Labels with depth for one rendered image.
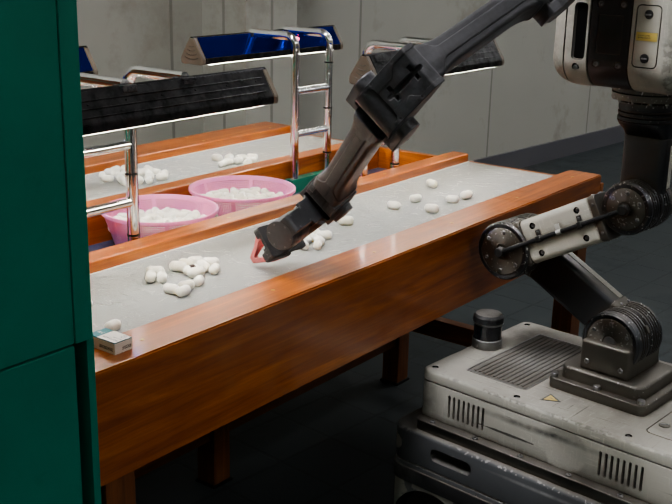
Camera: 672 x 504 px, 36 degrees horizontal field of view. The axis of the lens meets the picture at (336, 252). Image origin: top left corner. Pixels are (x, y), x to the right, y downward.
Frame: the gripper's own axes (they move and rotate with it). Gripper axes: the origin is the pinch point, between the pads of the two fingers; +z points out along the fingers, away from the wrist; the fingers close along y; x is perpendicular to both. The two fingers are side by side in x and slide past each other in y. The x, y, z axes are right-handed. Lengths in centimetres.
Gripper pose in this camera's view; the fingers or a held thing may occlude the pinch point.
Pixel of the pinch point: (254, 258)
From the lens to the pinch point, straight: 207.1
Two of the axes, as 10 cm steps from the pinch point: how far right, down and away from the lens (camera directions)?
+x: 4.8, 8.6, -1.4
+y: -6.1, 2.1, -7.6
